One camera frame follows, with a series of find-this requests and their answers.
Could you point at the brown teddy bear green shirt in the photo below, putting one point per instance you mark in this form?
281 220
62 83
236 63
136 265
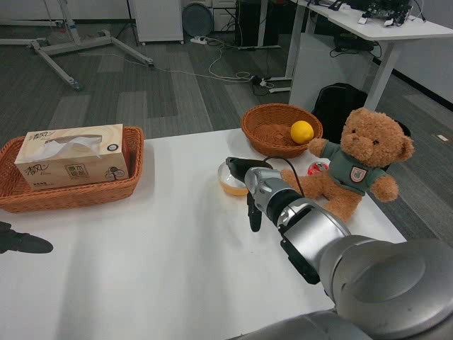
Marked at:
368 141

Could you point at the rectangular wicker basket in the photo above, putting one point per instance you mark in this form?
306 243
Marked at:
70 198

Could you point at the white office desk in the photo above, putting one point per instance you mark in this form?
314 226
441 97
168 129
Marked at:
371 28

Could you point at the black backpack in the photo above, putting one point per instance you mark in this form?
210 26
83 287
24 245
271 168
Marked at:
336 106

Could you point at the yellow lemon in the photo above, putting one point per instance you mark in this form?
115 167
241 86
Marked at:
302 132

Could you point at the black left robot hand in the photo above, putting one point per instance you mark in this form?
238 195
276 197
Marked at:
28 244

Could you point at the black computer tower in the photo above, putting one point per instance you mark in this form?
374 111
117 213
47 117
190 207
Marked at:
247 25

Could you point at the black electronics assembly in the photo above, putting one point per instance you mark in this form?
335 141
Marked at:
385 7

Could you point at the white drawer cabinet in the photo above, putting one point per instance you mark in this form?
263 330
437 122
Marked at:
223 3

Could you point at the round wicker basket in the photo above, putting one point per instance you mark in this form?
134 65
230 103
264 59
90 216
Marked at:
269 124

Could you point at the red soda can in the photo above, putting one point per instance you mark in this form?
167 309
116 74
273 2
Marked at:
316 168

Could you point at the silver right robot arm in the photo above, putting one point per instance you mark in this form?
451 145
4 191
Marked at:
311 226

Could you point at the white cabinet on wheels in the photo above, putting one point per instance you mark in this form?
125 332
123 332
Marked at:
157 19

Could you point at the round grey tray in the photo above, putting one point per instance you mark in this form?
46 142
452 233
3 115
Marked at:
197 18

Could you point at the black and white power strip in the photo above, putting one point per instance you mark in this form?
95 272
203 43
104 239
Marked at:
262 82

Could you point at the orange plastic bowl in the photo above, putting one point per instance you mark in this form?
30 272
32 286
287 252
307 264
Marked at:
230 187

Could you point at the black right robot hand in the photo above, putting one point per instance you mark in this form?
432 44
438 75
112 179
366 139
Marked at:
240 166

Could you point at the wood-print tissue box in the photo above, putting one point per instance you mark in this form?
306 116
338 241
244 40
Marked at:
70 170

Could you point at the grey wheeled lift stand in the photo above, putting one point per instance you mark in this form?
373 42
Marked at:
56 47

